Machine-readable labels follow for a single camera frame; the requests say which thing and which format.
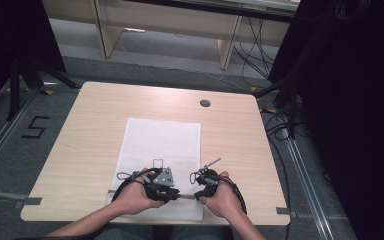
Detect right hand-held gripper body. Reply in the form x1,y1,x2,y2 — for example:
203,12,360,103
189,157,222,198

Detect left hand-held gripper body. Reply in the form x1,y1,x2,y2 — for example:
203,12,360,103
142,159,182,204

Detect white mesh laundry bag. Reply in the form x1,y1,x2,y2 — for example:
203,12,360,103
105,117,205,222

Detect person's right hand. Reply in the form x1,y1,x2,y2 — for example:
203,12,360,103
198,171,245,220

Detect person's left hand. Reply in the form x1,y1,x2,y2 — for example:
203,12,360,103
112,168,166,216

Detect person's legs in grey pants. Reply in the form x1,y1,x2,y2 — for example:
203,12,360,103
93,224,228,240

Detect black metal stand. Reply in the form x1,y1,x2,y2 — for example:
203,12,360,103
7,55,82,122
253,74,302,140

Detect light wooden desk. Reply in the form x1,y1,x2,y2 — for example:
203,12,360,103
41,0,302,71

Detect black curtain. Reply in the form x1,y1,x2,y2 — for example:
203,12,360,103
268,0,384,240
0,0,67,113

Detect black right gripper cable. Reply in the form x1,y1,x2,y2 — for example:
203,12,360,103
219,175,248,215

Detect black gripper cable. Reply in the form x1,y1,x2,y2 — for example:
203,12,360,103
219,175,248,215
111,169,158,204

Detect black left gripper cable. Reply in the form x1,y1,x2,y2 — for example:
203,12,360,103
111,169,158,204

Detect black floor cables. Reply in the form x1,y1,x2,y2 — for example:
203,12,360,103
259,105,296,240

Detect grey metal floor rail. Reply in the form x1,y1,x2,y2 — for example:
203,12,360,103
0,89,39,183
284,136,336,240

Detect bundle of black hanging cables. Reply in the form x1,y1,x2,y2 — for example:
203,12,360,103
232,16,276,80

